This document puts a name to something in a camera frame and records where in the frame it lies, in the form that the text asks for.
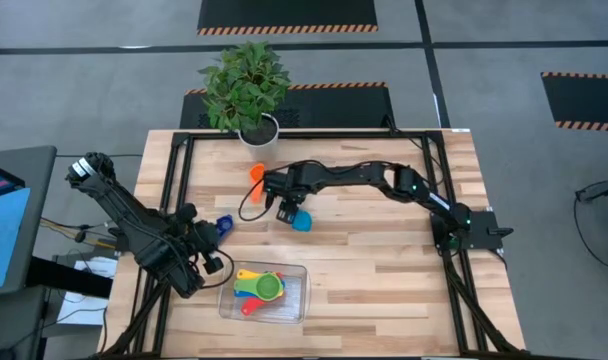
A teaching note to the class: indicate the blue sheet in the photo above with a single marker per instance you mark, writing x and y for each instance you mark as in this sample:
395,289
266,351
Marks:
4,235

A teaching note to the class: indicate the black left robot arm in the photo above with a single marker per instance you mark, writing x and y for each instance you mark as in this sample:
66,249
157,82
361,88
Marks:
134,225

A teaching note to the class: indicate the green measuring cup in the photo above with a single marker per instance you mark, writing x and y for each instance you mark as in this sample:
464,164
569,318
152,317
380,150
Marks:
269,287

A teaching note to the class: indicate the clear plastic basket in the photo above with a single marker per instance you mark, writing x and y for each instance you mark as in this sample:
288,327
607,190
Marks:
296,305

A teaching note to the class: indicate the orange measuring cup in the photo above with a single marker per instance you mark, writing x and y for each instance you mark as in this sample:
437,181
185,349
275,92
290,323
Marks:
256,172

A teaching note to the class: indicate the light blue measuring cup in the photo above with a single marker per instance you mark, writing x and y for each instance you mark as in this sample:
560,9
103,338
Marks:
304,222

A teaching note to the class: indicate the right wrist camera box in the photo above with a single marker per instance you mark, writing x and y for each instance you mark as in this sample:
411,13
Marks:
285,212

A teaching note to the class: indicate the black floor mat striped edge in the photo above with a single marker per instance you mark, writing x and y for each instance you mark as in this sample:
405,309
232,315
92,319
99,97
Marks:
284,12
584,100
334,107

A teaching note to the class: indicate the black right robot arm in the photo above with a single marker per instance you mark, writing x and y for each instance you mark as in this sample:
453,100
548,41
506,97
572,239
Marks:
354,175

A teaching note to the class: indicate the grey side desk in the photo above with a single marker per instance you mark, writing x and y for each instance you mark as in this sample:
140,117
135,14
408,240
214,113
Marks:
39,170

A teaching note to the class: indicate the yellow measuring cup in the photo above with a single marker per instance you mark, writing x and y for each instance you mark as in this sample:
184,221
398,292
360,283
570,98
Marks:
246,274

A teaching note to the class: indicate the small dark blue measuring cup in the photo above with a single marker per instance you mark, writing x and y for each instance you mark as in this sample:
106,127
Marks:
225,225

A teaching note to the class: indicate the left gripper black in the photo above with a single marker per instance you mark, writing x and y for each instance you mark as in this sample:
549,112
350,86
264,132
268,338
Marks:
199,235

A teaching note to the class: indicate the black metal table frame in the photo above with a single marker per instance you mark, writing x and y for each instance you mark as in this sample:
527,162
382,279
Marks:
334,135

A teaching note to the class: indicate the green plant in white pot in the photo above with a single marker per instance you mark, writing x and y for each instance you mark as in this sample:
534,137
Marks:
244,90

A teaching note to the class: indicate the dark grey cabinet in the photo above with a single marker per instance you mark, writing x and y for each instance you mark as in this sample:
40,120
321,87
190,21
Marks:
9,325

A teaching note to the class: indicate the red measuring cup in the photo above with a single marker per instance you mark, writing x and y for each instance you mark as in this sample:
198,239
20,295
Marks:
251,306

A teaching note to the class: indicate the white paper sheet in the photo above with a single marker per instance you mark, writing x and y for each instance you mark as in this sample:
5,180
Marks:
84,305

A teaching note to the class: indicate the black beam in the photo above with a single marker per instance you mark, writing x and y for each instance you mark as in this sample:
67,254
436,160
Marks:
69,280

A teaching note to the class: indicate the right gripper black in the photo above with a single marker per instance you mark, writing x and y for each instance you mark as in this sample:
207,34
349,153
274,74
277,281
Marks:
286,185

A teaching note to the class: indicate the large blue measuring cup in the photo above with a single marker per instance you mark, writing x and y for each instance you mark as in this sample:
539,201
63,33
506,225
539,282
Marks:
240,294

